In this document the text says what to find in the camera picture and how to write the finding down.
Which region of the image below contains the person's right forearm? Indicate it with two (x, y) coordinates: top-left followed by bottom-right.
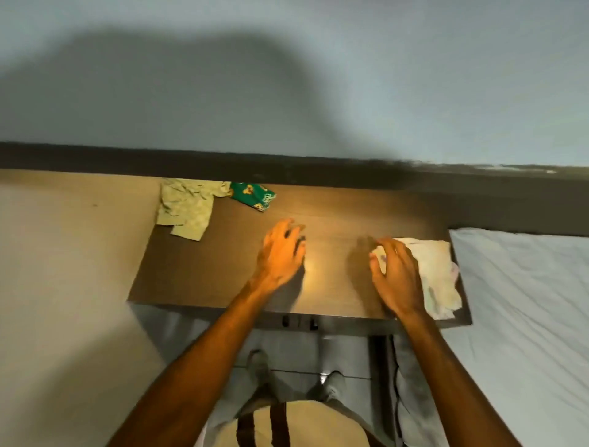
(395, 305), (523, 447)

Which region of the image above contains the person's left hand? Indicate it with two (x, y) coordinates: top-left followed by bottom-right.
(254, 218), (307, 289)

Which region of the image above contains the person's cream striped shirt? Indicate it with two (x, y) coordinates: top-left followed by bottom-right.
(195, 400), (369, 447)

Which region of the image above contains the dark green printed cloth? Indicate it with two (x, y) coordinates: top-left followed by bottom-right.
(229, 182), (277, 213)

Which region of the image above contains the person's gray shoe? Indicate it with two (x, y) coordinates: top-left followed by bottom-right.
(317, 371), (347, 402)
(246, 349), (273, 388)

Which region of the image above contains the person's right gray shoe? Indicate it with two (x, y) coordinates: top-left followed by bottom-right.
(317, 371), (347, 402)

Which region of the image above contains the white cloth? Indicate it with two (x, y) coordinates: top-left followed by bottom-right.
(371, 238), (463, 321)

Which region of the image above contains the person's left forearm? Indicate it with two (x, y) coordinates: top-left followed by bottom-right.
(107, 275), (287, 447)

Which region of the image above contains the person's right hand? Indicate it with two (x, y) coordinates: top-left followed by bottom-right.
(369, 238), (428, 319)

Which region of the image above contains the black table bracket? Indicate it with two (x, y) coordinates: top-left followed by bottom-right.
(281, 315), (319, 330)

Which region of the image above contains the person's left gray shoe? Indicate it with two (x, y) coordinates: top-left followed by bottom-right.
(246, 349), (273, 388)

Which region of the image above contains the pale green patterned cloth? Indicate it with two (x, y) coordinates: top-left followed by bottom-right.
(156, 178), (232, 242)

